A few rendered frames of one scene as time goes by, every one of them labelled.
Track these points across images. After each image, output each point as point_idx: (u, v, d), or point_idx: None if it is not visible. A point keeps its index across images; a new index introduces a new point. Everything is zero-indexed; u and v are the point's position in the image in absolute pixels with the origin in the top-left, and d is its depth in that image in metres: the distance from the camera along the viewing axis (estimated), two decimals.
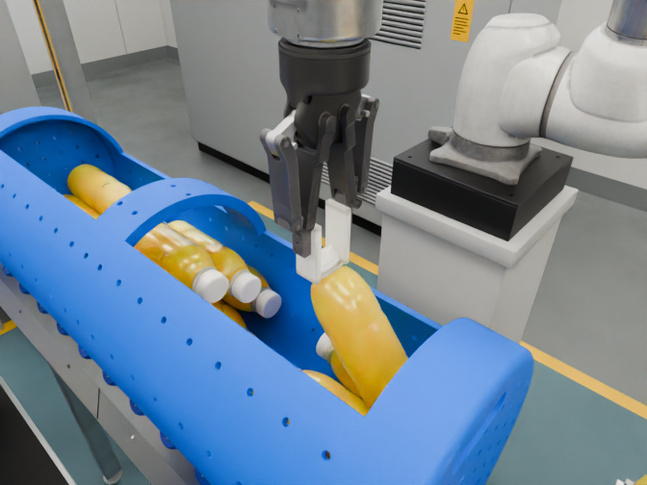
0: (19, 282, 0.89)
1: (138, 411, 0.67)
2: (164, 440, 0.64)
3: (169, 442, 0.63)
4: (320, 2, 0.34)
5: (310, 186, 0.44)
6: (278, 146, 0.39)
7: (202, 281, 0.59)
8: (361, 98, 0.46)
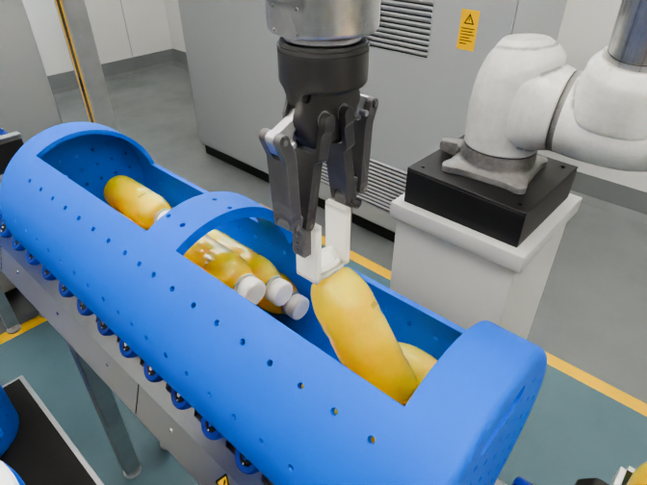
0: (58, 286, 0.95)
1: (179, 405, 0.73)
2: (205, 431, 0.69)
3: (211, 433, 0.69)
4: (318, 1, 0.34)
5: (309, 185, 0.44)
6: (277, 145, 0.39)
7: (243, 287, 0.65)
8: (360, 98, 0.46)
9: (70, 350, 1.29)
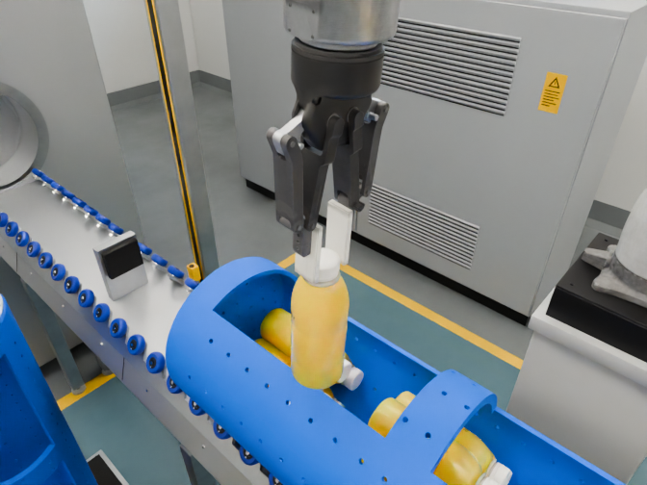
0: (213, 425, 0.91)
1: None
2: None
3: None
4: (335, 5, 0.34)
5: (314, 187, 0.44)
6: (284, 146, 0.39)
7: None
8: (371, 102, 0.45)
9: (183, 454, 1.25)
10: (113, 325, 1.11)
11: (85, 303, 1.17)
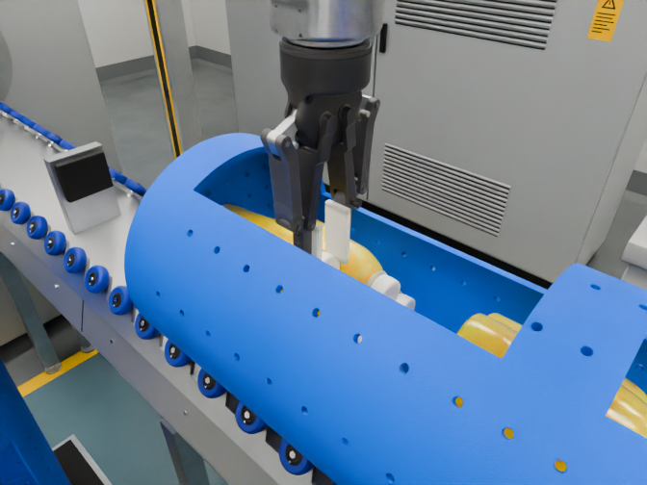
0: (197, 379, 0.63)
1: None
2: None
3: None
4: (322, 2, 0.34)
5: (311, 186, 0.44)
6: (279, 146, 0.39)
7: None
8: (362, 98, 0.46)
9: (165, 432, 0.97)
10: (67, 256, 0.83)
11: (35, 233, 0.90)
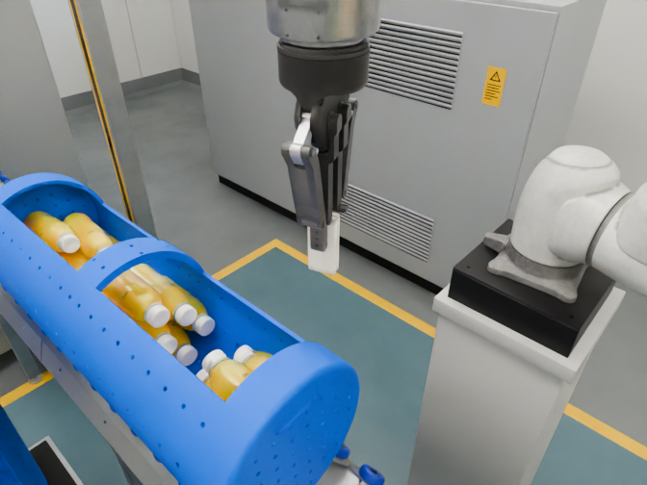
0: None
1: None
2: None
3: None
4: (341, 2, 0.34)
5: (326, 184, 0.45)
6: (306, 158, 0.39)
7: (150, 313, 0.86)
8: (345, 98, 0.46)
9: None
10: None
11: None
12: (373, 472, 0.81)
